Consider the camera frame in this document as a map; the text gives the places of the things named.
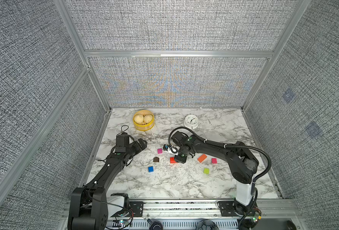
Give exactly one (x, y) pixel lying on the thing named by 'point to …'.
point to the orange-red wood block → (202, 157)
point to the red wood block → (172, 160)
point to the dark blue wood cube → (151, 169)
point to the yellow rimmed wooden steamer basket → (144, 127)
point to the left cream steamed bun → (139, 119)
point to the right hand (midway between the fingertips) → (178, 155)
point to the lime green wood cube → (206, 170)
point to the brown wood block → (156, 159)
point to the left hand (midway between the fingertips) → (142, 145)
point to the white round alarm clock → (191, 121)
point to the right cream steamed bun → (147, 118)
